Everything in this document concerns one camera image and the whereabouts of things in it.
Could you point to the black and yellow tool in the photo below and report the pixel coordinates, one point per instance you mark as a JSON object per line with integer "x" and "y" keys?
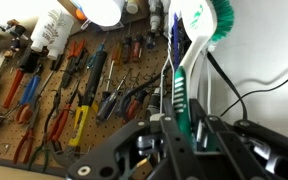
{"x": 95, "y": 76}

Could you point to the white and green brush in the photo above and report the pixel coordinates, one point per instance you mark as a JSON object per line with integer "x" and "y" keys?
{"x": 200, "y": 20}

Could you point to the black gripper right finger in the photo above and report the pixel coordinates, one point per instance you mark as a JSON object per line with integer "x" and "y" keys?
{"x": 230, "y": 143}

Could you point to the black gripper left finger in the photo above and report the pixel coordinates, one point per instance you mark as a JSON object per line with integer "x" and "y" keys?
{"x": 170, "y": 140}

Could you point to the white printed plastic bottle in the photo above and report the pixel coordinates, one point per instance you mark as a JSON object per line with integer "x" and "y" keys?
{"x": 50, "y": 30}

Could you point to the blue bristle brush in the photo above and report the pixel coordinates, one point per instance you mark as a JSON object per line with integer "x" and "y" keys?
{"x": 175, "y": 43}

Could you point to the brown pegboard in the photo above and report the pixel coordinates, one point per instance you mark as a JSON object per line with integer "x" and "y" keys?
{"x": 4, "y": 131}

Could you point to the white round container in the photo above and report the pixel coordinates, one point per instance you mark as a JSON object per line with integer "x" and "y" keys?
{"x": 100, "y": 11}

